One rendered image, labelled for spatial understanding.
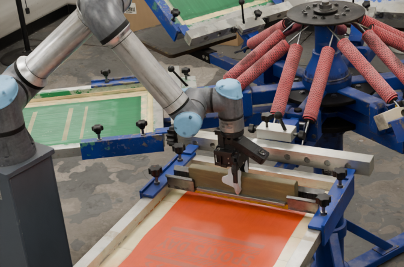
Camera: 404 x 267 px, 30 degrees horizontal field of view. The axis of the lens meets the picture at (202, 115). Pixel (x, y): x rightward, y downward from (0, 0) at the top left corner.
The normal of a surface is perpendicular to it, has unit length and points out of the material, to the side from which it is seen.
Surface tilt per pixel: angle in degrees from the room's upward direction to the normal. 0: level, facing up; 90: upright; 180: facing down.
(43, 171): 90
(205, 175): 90
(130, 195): 0
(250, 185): 90
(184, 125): 90
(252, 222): 0
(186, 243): 0
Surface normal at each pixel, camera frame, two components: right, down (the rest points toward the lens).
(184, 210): -0.08, -0.90
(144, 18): -0.39, 0.43
